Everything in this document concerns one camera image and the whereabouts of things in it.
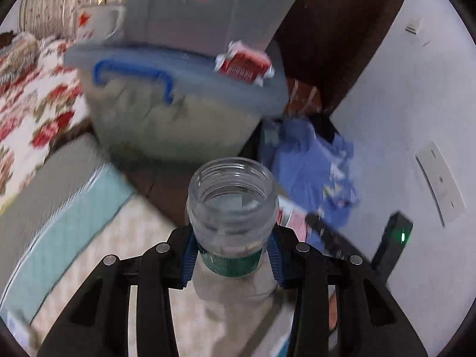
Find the red orange gift bag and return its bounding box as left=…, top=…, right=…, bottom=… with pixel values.
left=284, top=77, right=322, bottom=116

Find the floral bed sheet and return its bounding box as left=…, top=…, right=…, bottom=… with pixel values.
left=1, top=32, right=89, bottom=210

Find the white wall socket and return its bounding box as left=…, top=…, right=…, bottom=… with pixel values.
left=416, top=141, right=466, bottom=226

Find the red white small packet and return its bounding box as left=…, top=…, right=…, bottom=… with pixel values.
left=214, top=41, right=275, bottom=87

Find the white enamel mug red star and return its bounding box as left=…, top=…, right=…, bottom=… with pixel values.
left=75, top=4, right=127, bottom=44

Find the storage box blue handle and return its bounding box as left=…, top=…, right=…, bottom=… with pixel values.
left=64, top=43, right=288, bottom=165

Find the blue cloth bag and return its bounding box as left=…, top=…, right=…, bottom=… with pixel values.
left=258, top=118, right=359, bottom=229

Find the black device green light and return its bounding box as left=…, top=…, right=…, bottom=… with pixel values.
left=370, top=211, right=413, bottom=284

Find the clear plastic bottle green label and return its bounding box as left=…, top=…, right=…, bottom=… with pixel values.
left=172, top=157, right=294, bottom=356

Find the large clear storage box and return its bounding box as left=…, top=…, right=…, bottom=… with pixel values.
left=123, top=0, right=295, bottom=57

